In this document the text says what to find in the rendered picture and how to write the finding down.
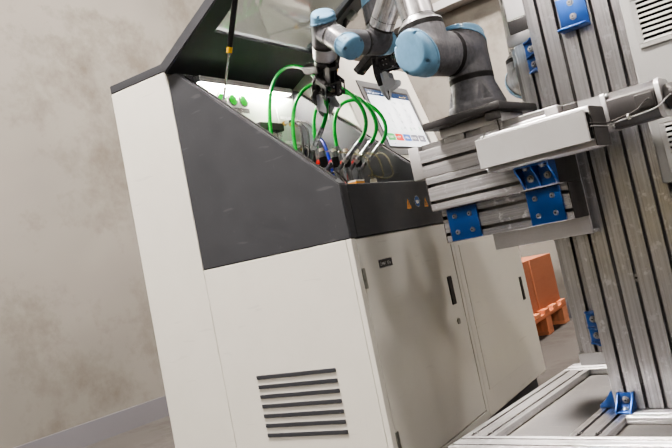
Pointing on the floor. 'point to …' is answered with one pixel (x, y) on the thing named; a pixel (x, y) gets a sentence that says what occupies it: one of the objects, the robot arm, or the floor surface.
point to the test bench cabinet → (305, 351)
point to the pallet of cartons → (544, 293)
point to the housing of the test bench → (172, 262)
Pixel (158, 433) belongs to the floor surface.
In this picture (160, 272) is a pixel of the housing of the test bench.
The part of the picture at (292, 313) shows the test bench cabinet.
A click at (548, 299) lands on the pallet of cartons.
